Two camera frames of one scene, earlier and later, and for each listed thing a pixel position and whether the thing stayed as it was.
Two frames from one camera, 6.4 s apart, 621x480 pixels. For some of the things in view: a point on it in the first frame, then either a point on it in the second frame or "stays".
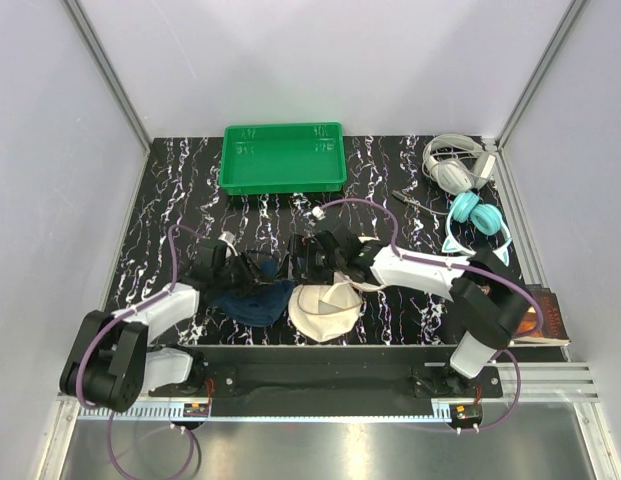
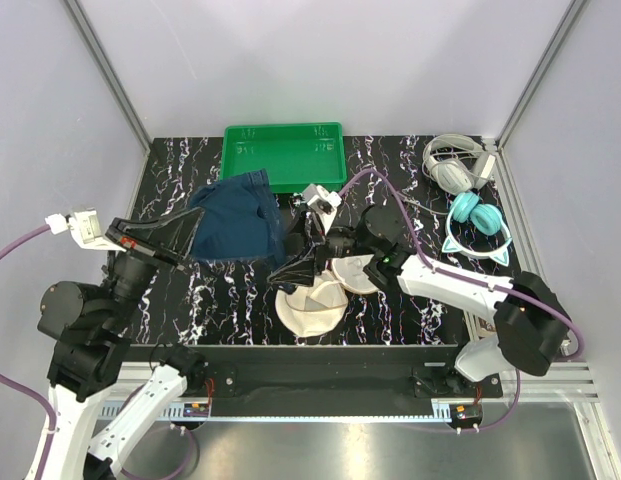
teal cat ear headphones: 468,207 stays
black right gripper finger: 301,246 -> 311,228
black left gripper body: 220,274 -> 130,276
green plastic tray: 282,158 stays
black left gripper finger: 253,289 -> 172,259
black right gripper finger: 299,270 stays
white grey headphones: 456,163 stays
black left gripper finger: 250,267 -> 177,230
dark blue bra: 260,305 -> 240,220
